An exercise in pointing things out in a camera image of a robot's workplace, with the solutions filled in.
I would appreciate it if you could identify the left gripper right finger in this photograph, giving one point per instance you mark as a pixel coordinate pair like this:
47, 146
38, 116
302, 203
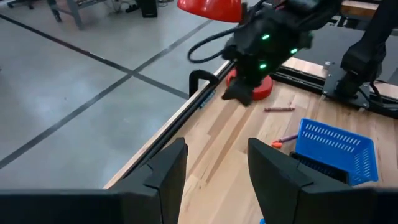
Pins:
273, 186

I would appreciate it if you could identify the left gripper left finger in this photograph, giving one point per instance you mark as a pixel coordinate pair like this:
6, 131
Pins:
174, 186

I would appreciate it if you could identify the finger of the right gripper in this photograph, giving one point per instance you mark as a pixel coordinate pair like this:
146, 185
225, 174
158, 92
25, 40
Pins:
234, 91
250, 91

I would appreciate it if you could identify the blue plastic basket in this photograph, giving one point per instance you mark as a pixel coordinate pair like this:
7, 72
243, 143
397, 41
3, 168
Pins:
262, 221
367, 161

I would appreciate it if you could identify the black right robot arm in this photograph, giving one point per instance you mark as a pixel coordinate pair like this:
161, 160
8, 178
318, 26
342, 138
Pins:
363, 56

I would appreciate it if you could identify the dark red crayon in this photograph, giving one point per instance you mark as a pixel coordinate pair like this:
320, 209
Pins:
280, 109

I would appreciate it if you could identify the black table clamp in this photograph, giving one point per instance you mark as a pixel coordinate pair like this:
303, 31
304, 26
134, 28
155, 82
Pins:
202, 73

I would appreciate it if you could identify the orange cone cap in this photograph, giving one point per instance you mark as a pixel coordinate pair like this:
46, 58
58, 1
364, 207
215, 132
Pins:
276, 145

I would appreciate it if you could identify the purple crayon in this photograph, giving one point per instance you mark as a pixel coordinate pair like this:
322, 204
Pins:
289, 138

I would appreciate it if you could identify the red desk lamp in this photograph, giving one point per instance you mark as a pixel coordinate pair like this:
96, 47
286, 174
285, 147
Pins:
211, 9

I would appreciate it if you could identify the black computer tower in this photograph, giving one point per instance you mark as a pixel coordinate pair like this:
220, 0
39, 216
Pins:
147, 7

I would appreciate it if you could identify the grey metal table leg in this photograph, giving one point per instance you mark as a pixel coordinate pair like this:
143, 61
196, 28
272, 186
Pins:
74, 15

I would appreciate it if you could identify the black chair base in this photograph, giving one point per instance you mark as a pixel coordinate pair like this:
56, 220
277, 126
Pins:
18, 3

